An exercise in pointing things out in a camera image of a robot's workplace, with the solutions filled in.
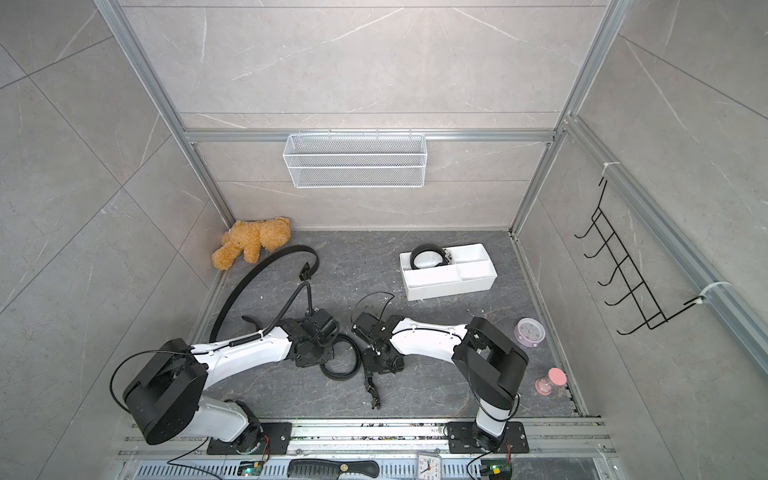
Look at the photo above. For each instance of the right green circuit board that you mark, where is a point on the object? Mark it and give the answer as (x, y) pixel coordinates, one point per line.
(495, 470)

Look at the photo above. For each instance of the black comb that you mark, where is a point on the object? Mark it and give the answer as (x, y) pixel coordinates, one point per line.
(331, 469)

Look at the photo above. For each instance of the black wire hook rack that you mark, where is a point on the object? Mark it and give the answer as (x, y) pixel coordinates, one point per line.
(627, 272)

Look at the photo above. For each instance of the left green circuit board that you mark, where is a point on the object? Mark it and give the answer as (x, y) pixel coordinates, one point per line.
(250, 468)

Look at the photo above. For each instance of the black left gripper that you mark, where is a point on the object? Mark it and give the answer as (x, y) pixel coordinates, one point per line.
(331, 355)

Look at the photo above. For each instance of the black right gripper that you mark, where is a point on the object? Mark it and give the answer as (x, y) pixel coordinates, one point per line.
(372, 367)

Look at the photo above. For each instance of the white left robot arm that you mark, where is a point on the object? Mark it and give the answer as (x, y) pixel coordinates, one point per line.
(166, 399)

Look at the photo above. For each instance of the white compartment storage tray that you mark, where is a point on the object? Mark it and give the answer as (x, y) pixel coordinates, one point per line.
(471, 270)

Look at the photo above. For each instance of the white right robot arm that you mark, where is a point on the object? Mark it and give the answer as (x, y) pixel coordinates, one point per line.
(492, 364)

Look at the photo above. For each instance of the small white clock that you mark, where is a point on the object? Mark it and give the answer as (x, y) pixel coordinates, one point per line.
(429, 467)

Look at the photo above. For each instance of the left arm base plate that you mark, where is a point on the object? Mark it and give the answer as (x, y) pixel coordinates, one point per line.
(273, 438)

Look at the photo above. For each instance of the green circuit board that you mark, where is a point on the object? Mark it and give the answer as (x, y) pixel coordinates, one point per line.
(250, 468)
(495, 470)

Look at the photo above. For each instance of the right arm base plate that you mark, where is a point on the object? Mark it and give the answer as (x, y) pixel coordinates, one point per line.
(467, 437)

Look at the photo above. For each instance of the black belt with silver buckle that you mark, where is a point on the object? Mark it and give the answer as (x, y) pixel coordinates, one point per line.
(429, 255)

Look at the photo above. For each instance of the brown teddy bear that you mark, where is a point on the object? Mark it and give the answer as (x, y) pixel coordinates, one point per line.
(249, 238)

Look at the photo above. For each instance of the white wire mesh basket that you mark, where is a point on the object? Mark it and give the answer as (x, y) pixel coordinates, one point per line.
(356, 160)

